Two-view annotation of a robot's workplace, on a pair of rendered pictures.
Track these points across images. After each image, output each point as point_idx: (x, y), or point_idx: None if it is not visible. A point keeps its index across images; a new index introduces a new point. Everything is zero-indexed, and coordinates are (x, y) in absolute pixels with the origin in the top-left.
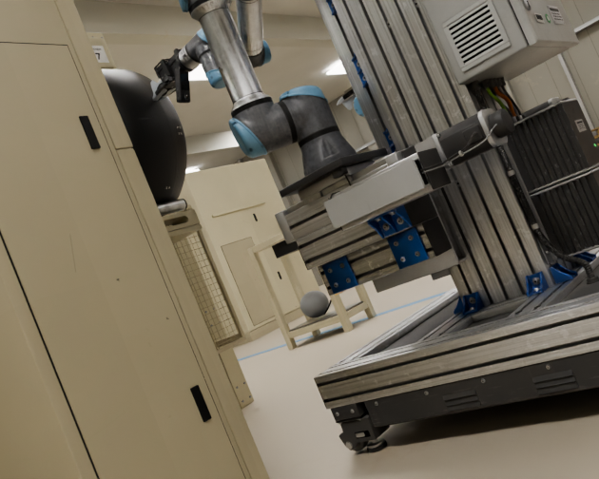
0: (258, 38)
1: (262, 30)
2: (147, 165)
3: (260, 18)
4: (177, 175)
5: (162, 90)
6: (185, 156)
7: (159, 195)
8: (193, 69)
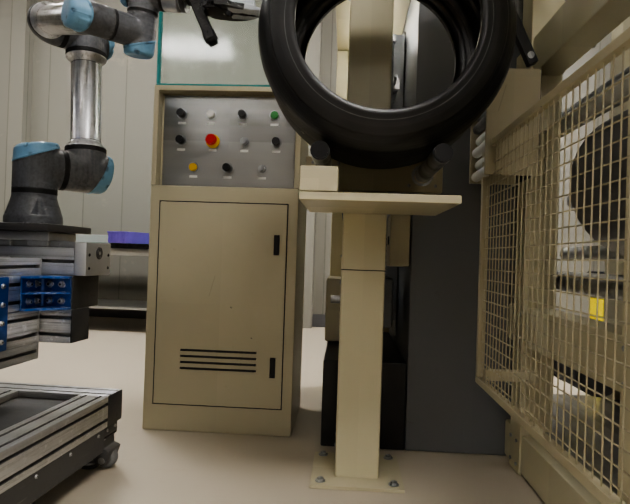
0: (66, 32)
1: (57, 20)
2: (283, 114)
3: (50, 27)
4: (288, 115)
5: (236, 18)
6: (273, 86)
7: (311, 141)
8: (180, 8)
